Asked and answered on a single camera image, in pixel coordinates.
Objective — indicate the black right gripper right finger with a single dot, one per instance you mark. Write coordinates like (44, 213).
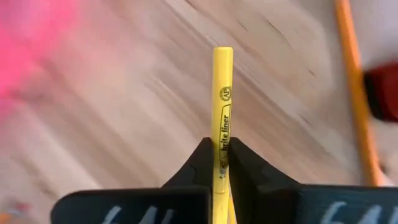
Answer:
(280, 205)

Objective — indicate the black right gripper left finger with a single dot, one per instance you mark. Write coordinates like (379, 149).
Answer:
(174, 205)

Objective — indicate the yellow highlighter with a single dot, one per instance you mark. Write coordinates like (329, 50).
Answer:
(222, 93)

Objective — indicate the pink translucent supply box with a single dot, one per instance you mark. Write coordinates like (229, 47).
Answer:
(18, 37)

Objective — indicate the red pencil sharpener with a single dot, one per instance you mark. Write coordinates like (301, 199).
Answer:
(384, 93)

